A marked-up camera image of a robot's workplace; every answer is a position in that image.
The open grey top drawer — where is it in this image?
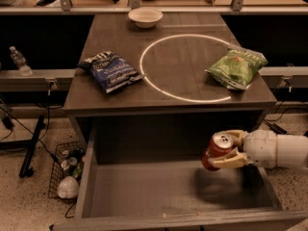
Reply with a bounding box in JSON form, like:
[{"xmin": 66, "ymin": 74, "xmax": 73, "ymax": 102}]
[{"xmin": 54, "ymin": 115, "xmax": 307, "ymax": 231}]

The red coke can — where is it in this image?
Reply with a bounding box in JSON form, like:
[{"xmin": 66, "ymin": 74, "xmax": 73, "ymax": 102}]
[{"xmin": 201, "ymin": 132, "xmax": 233, "ymax": 171}]

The white bowl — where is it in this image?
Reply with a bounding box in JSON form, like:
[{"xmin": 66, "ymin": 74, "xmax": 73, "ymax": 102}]
[{"xmin": 128, "ymin": 8, "xmax": 163, "ymax": 29}]

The black wire basket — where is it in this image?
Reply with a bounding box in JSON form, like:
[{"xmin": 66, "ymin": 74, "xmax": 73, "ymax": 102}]
[{"xmin": 47, "ymin": 141, "xmax": 87, "ymax": 204}]

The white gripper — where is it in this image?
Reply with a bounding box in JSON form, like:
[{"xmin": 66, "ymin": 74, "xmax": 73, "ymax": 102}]
[{"xmin": 208, "ymin": 130, "xmax": 277, "ymax": 168}]

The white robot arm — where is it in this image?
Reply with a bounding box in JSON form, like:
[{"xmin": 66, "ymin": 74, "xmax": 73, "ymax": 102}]
[{"xmin": 202, "ymin": 130, "xmax": 308, "ymax": 172}]

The blue chip bag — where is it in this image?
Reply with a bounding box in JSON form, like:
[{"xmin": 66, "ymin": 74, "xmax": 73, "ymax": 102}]
[{"xmin": 77, "ymin": 50, "xmax": 144, "ymax": 93}]

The black power adapter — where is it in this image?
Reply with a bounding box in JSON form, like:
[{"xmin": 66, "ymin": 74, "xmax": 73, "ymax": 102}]
[{"xmin": 264, "ymin": 120, "xmax": 287, "ymax": 135}]

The grey cabinet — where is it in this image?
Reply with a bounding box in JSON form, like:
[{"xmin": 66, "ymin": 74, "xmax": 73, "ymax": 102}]
[{"xmin": 64, "ymin": 13, "xmax": 275, "ymax": 142}]

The green chip bag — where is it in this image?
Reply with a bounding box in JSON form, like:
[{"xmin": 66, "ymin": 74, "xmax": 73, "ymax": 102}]
[{"xmin": 206, "ymin": 44, "xmax": 268, "ymax": 90}]

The white round object in basket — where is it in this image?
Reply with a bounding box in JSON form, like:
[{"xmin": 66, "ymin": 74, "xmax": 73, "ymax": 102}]
[{"xmin": 57, "ymin": 176, "xmax": 79, "ymax": 199}]

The black stand leg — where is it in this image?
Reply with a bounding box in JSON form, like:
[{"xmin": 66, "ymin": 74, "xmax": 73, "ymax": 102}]
[{"xmin": 0, "ymin": 115, "xmax": 45, "ymax": 178}]

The clear water bottle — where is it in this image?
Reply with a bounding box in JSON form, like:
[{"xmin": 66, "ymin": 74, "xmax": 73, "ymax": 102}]
[{"xmin": 10, "ymin": 46, "xmax": 32, "ymax": 76}]

